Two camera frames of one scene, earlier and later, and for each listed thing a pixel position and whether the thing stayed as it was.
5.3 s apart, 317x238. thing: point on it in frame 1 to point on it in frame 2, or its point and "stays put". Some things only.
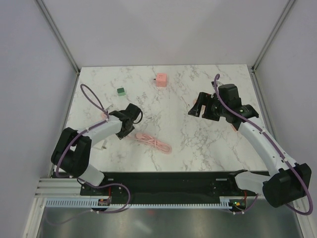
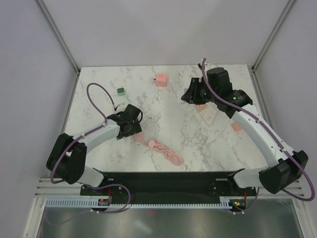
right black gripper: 205,99 to 191,95
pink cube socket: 161,80 stays put
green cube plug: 121,91 stays put
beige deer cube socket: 234,128 stays put
